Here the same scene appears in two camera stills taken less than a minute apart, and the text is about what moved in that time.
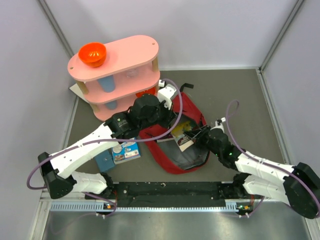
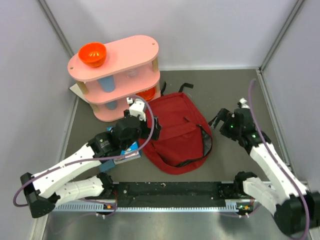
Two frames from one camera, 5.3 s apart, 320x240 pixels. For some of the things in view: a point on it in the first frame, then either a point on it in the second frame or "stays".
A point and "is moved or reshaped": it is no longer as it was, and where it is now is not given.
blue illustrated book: x=124 y=152 stays
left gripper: x=169 y=115 to x=156 y=129
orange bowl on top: x=93 y=54 stays
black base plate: x=170 y=192 stays
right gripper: x=197 y=135 to x=226 y=116
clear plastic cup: x=132 y=73 stays
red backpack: x=176 y=152 is moved or reshaped
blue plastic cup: x=107 y=83 stays
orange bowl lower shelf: x=151 y=91 stays
